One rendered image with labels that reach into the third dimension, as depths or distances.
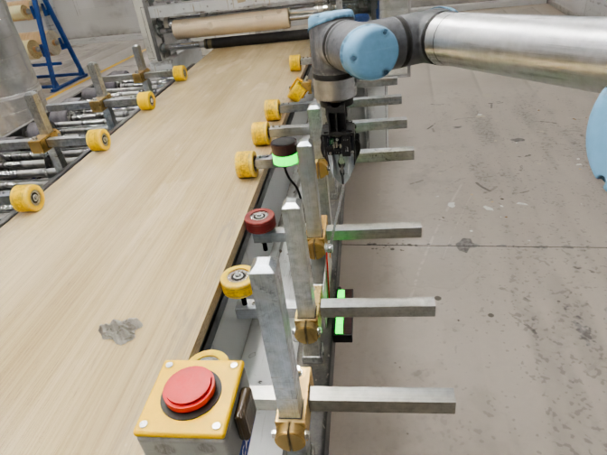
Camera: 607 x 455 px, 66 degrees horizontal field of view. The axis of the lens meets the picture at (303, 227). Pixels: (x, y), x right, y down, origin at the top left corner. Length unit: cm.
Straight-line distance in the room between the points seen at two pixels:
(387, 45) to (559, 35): 29
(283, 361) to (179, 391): 35
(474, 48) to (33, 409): 91
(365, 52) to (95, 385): 73
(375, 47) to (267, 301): 47
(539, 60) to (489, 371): 150
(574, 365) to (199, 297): 156
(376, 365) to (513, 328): 62
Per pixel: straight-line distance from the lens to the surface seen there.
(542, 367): 210
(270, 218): 121
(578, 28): 69
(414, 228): 121
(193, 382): 39
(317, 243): 115
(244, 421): 39
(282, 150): 106
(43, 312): 114
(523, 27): 75
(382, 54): 86
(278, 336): 68
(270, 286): 62
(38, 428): 91
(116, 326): 100
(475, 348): 211
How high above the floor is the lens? 151
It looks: 32 degrees down
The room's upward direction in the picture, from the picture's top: 7 degrees counter-clockwise
